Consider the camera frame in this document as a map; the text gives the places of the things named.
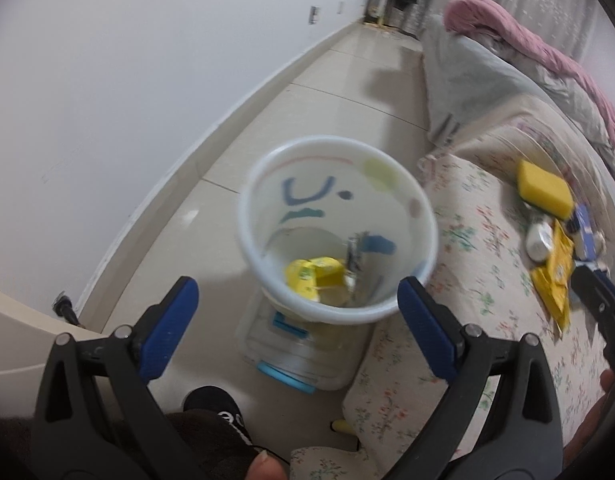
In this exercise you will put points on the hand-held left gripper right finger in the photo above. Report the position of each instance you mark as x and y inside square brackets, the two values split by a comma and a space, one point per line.
[427, 330]

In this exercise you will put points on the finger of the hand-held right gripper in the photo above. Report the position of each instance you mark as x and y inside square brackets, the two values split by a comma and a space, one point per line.
[595, 295]

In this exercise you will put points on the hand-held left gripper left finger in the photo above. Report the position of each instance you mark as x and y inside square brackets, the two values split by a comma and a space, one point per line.
[170, 330]

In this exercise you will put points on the blue and white carton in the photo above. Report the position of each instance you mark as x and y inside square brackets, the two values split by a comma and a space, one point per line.
[585, 232]

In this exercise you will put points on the silver foil wrapper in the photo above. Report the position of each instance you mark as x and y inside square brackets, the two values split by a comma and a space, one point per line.
[355, 260]

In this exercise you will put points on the yellow drink carton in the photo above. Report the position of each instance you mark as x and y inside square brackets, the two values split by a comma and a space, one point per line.
[312, 275]

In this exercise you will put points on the white printed plastic bin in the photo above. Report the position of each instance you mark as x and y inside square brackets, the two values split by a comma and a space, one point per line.
[267, 200]

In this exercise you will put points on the person's right hand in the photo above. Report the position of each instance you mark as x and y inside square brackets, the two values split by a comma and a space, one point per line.
[590, 425]

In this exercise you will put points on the person's left hand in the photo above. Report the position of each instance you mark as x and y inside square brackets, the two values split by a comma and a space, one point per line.
[267, 467]

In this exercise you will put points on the orange yellow snack wrapper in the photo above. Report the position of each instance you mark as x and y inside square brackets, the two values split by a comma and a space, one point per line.
[557, 275]

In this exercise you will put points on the white bottle with green label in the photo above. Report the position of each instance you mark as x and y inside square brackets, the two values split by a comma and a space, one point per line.
[539, 242]

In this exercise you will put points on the floral bed sheet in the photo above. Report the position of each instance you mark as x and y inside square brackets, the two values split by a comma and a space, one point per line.
[477, 270]

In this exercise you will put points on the person's black shoe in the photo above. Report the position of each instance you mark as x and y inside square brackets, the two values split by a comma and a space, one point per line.
[212, 407]

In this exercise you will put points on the black power plug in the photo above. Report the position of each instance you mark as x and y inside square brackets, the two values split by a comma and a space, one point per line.
[66, 307]

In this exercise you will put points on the yellow sponge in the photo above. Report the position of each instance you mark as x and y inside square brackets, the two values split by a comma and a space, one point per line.
[542, 187]

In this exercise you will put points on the clear plastic water jug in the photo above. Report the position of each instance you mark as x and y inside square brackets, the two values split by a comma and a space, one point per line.
[297, 355]

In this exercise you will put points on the small yellow object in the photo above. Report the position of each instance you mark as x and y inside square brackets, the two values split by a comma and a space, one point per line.
[340, 426]

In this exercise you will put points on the white furniture edge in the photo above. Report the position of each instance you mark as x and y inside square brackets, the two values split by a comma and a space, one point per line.
[12, 340]

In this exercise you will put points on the beige blanket with patterned border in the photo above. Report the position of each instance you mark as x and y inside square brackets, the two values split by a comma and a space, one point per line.
[492, 140]

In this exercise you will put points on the grey bed cover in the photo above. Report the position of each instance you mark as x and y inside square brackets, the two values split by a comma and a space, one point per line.
[462, 75]

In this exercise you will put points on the pink quilt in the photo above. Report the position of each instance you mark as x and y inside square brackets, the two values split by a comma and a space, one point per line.
[487, 15]

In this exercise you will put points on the white wall outlet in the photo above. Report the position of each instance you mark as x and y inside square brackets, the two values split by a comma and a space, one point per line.
[315, 14]

